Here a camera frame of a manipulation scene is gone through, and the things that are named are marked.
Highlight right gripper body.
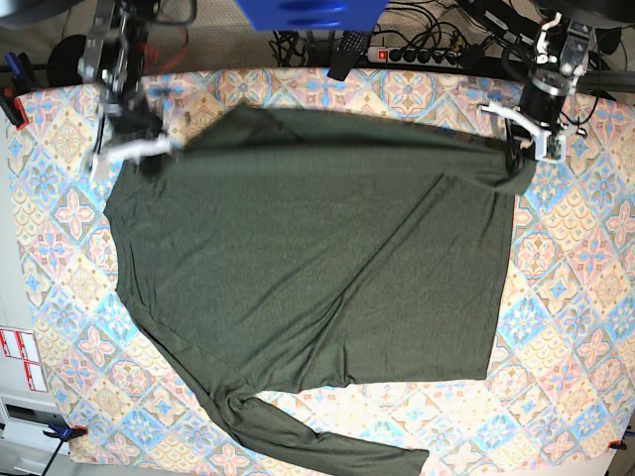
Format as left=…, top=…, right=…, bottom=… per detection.
left=101, top=93, right=164, bottom=145

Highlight patterned tile tablecloth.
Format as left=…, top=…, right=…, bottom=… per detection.
left=1, top=68, right=634, bottom=475

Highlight white cabinet drawer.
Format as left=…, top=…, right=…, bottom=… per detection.
left=1, top=387, right=69, bottom=475

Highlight red white label stickers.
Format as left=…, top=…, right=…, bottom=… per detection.
left=1, top=327, right=48, bottom=393

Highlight blue clamp bottom left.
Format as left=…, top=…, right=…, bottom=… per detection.
left=42, top=423, right=88, bottom=476

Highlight blue plastic box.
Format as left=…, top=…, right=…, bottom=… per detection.
left=237, top=0, right=388, bottom=32

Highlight orange clamp bottom right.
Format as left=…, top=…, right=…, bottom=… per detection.
left=608, top=440, right=628, bottom=451

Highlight black remote keypad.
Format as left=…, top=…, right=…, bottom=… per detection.
left=327, top=31, right=371, bottom=81

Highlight white power strip red switch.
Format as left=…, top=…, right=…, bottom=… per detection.
left=366, top=47, right=458, bottom=66

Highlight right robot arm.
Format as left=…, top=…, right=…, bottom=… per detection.
left=1, top=1, right=173, bottom=180

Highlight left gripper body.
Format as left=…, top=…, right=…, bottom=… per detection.
left=519, top=73, right=569, bottom=132

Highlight black round stool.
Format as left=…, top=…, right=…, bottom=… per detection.
left=47, top=35, right=86, bottom=87

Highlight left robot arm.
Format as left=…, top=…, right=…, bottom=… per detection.
left=480, top=1, right=634, bottom=168

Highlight dark green long-sleeve shirt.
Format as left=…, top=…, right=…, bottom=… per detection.
left=104, top=107, right=536, bottom=475

